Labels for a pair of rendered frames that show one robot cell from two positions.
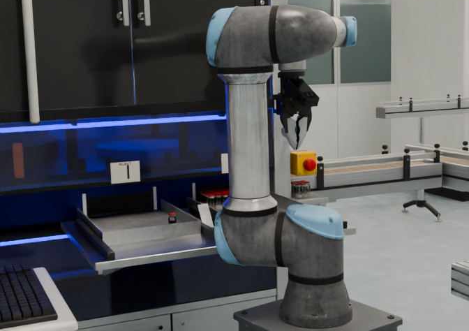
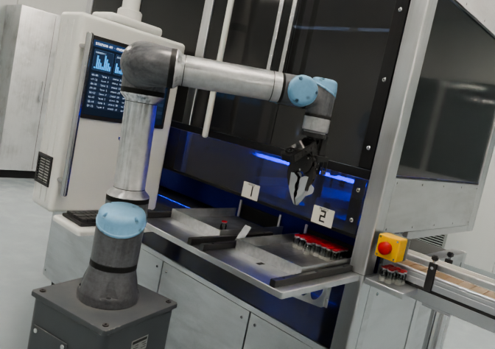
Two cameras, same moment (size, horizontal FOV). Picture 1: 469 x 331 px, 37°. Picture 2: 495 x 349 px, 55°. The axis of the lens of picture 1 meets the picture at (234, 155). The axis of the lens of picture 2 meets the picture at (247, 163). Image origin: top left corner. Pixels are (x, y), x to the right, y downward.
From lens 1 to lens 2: 178 cm
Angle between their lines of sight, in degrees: 64
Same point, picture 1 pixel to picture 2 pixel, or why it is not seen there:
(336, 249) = (102, 241)
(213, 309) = (276, 330)
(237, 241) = not seen: hidden behind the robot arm
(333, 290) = (92, 274)
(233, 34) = not seen: hidden behind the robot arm
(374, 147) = not seen: outside the picture
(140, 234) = (188, 221)
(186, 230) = (211, 232)
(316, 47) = (137, 74)
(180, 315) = (255, 317)
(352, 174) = (473, 295)
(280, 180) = (358, 251)
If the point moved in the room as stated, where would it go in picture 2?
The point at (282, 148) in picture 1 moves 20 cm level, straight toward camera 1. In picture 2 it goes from (367, 221) to (312, 214)
